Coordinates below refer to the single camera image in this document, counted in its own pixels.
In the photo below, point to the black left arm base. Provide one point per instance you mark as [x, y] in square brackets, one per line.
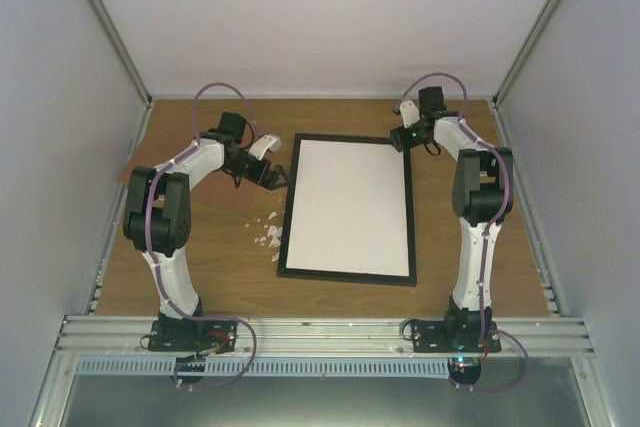
[187, 336]

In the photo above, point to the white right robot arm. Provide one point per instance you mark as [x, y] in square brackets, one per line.
[481, 199]

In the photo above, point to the aluminium enclosure frame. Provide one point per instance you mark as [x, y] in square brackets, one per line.
[97, 60]

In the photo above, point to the aluminium mounting rail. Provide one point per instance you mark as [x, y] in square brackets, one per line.
[320, 337]

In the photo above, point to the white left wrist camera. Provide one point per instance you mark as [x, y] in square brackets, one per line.
[266, 144]

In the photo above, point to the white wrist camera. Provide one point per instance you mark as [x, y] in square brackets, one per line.
[409, 113]
[266, 144]

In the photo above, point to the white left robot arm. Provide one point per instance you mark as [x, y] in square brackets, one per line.
[158, 217]

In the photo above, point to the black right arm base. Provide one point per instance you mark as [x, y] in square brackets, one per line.
[441, 336]

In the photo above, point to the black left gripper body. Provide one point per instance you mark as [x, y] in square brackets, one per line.
[257, 175]

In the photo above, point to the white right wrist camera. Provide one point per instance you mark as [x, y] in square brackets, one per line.
[409, 113]

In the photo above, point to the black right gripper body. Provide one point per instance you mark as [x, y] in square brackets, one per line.
[409, 142]

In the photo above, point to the grey slotted cable duct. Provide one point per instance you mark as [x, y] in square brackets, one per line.
[267, 367]

